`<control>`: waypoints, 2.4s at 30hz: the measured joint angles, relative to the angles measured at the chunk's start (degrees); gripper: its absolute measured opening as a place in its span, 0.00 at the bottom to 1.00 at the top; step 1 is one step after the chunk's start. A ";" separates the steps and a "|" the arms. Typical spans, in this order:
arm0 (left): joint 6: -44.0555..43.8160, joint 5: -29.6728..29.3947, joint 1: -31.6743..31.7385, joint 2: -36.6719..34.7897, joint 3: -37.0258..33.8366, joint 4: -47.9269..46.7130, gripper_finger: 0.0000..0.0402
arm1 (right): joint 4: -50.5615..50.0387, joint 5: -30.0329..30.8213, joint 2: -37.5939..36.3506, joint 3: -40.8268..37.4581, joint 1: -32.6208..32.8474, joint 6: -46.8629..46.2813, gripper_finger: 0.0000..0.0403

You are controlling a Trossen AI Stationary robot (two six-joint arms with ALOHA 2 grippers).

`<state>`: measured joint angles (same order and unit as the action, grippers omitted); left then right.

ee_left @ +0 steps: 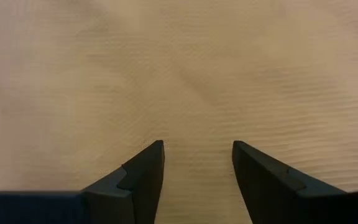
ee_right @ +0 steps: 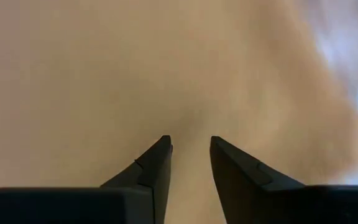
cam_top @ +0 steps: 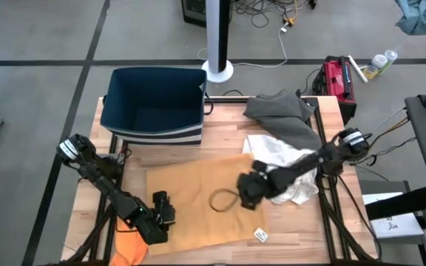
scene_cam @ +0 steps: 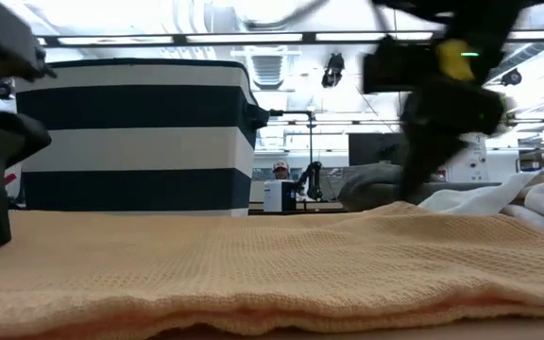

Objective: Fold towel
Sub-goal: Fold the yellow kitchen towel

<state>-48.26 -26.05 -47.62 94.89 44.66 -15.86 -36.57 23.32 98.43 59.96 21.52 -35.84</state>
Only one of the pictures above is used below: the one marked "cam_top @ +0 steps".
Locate grey towel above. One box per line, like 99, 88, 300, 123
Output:
243, 89, 323, 152

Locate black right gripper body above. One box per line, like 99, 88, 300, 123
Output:
237, 170, 277, 201

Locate black wire bundle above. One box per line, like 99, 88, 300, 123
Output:
368, 106, 418, 168

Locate black equipment box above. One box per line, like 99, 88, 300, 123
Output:
181, 0, 209, 28

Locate wipes canister yellow label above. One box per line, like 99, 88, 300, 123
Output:
362, 54, 388, 81

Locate navy white striped fabric bin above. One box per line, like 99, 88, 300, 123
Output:
99, 66, 207, 146

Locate white printed sheet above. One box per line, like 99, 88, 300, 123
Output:
361, 191, 425, 239

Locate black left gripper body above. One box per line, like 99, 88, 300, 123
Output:
144, 205, 178, 228

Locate red black tool bag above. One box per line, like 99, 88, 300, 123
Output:
311, 55, 358, 125

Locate orange towel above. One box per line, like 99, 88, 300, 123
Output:
109, 217, 149, 266

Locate teal patterned cloth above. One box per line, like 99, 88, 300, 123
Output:
394, 0, 426, 36

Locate tan waffle towel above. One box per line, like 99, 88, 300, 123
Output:
145, 153, 270, 256

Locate white towel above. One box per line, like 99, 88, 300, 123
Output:
241, 133, 320, 206

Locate white floor cable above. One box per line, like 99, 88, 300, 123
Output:
197, 21, 289, 69

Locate white tube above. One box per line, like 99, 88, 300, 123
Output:
347, 54, 368, 84

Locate white black tower fan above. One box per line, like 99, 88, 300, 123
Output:
202, 0, 234, 84

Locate black floor cable tangle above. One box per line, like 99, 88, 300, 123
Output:
231, 0, 320, 29

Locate wipes canister green label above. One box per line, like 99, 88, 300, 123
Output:
377, 50, 399, 77

